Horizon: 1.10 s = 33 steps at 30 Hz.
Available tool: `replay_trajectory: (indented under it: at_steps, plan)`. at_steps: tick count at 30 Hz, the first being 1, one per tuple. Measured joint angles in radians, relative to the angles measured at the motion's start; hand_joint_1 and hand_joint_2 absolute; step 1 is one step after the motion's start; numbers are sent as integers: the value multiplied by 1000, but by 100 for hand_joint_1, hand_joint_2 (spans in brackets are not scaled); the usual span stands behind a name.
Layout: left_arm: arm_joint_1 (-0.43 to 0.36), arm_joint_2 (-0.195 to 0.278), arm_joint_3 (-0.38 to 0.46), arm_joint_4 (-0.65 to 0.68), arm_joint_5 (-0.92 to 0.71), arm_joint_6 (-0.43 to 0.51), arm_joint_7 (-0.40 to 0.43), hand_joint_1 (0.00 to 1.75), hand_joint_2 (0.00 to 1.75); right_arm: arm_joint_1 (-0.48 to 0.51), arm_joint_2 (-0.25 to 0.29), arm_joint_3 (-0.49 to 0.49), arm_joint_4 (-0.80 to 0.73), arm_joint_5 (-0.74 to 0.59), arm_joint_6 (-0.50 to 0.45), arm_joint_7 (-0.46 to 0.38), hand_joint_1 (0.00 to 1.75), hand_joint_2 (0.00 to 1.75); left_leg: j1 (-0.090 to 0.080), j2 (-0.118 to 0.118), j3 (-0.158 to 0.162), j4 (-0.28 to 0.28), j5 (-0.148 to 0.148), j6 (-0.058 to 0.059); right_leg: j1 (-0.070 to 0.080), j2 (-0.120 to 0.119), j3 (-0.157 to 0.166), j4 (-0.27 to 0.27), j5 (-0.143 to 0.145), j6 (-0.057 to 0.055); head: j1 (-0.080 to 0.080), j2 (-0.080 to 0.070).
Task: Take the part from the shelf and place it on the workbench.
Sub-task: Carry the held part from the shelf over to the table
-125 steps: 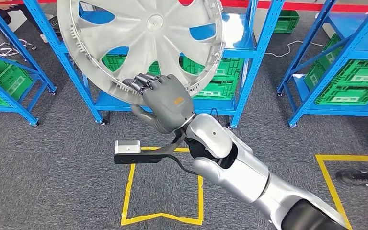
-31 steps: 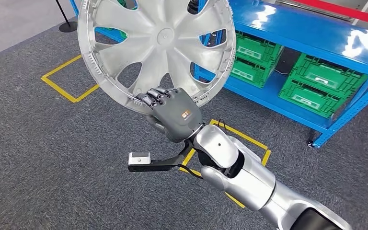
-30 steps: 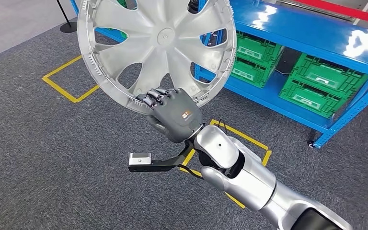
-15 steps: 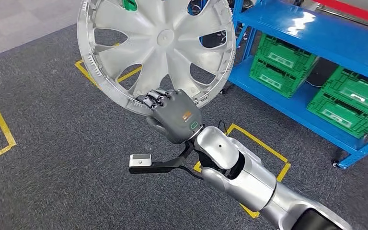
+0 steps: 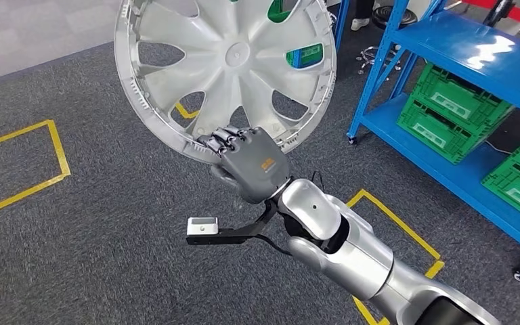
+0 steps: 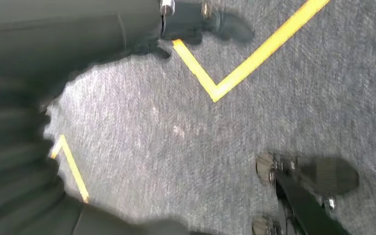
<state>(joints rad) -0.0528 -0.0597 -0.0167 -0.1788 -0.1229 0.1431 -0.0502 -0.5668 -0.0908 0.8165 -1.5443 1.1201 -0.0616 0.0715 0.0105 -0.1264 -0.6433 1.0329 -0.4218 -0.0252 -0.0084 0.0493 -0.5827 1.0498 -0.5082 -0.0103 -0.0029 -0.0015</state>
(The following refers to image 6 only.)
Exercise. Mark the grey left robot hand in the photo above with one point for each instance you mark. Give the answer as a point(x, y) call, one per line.
point(61, 32)

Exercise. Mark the yellow floor tape square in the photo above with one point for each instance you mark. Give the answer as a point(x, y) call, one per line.
point(218, 89)
point(74, 172)

